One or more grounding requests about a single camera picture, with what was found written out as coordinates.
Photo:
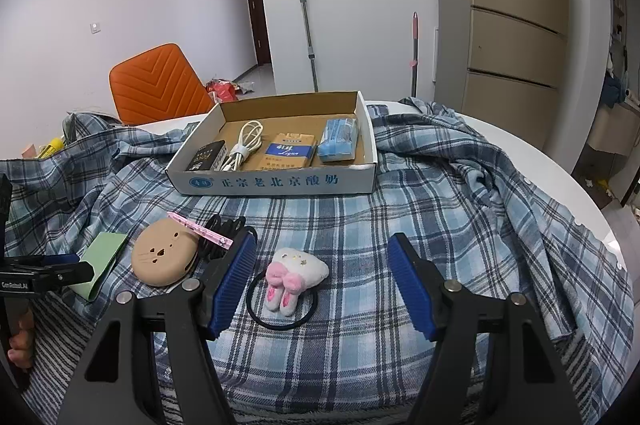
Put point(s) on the wall shelf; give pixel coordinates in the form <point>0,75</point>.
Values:
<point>619,7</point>

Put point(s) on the blue plaid shirt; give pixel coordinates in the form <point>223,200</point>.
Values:
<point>350,225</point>

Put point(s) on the green cloth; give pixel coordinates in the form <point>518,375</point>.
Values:
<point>102,255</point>

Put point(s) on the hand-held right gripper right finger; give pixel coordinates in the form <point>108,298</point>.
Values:
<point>412,285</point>

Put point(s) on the dark brown door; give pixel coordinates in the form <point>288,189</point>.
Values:
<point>257,5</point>

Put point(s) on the yellow packet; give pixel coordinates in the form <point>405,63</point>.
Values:
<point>50,147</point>

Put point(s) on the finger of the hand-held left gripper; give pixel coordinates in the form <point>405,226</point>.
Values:
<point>55,259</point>
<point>45,279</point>

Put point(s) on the pink comb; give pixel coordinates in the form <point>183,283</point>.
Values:
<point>200,230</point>

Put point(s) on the gold and blue cigarette pack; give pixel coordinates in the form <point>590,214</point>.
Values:
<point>290,152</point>

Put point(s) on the blue tissue pack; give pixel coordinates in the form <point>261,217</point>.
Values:
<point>337,140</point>

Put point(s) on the gold refrigerator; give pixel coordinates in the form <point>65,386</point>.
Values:
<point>515,5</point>

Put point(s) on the cardboard box tray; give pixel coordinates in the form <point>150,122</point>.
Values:
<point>280,182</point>

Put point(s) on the small black box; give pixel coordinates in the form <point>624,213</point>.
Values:
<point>205,157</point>

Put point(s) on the tan cat face pouch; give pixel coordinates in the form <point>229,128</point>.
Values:
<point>162,252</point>

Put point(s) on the grey striped cloth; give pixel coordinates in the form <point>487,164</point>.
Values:
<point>55,335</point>

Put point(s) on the beige vanity cabinet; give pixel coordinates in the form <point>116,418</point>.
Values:
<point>612,130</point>

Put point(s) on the red plastic bag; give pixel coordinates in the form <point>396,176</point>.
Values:
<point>222,91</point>

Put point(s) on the orange chair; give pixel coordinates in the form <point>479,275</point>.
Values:
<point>155,85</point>

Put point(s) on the person's left hand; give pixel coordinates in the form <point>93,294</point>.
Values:
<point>21,345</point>

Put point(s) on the black hair claw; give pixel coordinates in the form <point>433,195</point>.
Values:
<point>226,225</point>

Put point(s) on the blue cloth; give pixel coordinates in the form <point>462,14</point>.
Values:
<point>614,90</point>

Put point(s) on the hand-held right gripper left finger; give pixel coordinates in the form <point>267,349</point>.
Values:
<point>235,275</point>

